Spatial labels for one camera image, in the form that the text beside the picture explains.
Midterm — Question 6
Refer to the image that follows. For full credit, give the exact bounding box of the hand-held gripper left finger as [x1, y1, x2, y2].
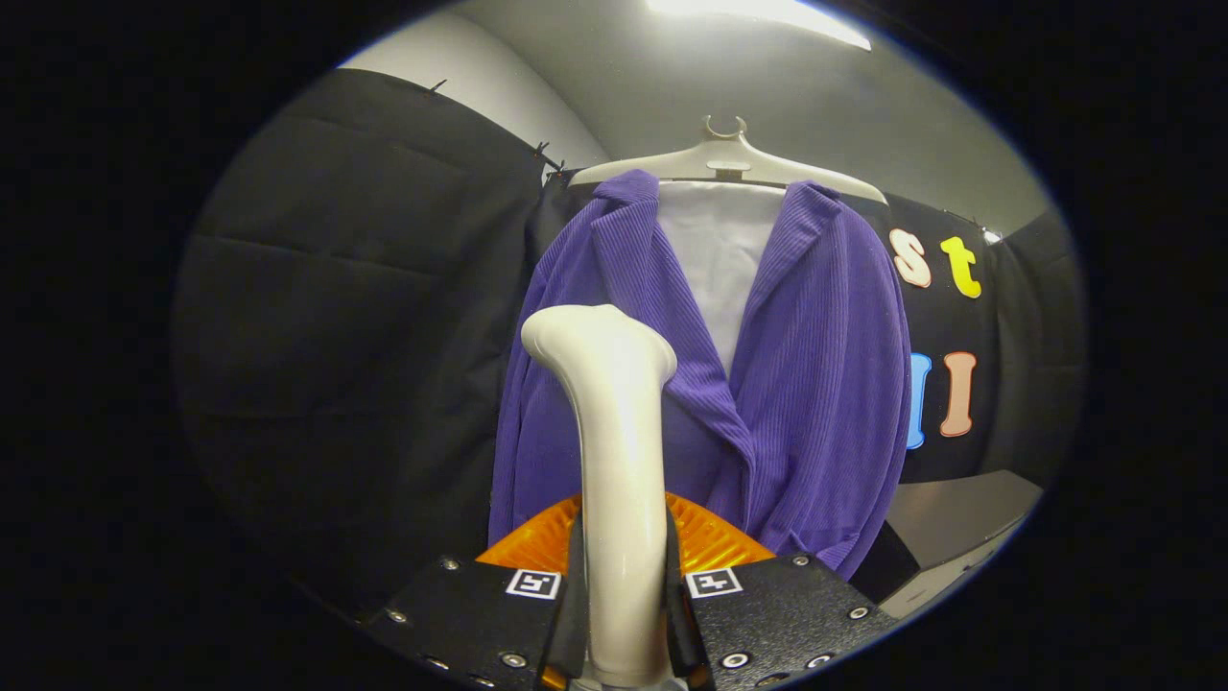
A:
[360, 494, 588, 691]

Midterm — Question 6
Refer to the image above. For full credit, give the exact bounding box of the cream plastic hanger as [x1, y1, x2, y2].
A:
[568, 115, 888, 205]

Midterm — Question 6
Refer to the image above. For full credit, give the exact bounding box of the ceiling light panel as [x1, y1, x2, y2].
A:
[648, 0, 872, 51]

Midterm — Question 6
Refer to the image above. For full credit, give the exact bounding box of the white steamer board pad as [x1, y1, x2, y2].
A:
[657, 180, 788, 375]

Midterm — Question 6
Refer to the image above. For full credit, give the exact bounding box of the cream garment steamer head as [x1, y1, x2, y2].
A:
[521, 304, 678, 688]

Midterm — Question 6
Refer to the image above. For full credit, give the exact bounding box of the grey cabinet with dark top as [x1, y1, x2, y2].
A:
[878, 468, 1045, 620]

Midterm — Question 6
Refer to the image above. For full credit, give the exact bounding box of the purple corduroy jacket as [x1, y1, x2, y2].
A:
[487, 170, 912, 580]

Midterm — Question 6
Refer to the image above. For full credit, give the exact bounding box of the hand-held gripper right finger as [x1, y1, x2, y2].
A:
[664, 492, 898, 691]

